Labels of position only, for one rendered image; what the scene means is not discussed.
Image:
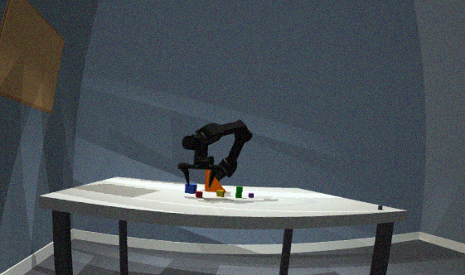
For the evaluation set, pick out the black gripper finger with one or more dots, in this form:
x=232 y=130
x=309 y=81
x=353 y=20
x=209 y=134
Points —
x=186 y=174
x=211 y=177

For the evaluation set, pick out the blue cube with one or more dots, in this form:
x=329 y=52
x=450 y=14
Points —
x=191 y=188

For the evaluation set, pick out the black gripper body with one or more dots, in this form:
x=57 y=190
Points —
x=213 y=168

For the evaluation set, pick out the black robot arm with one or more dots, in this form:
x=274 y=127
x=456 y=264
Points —
x=213 y=132

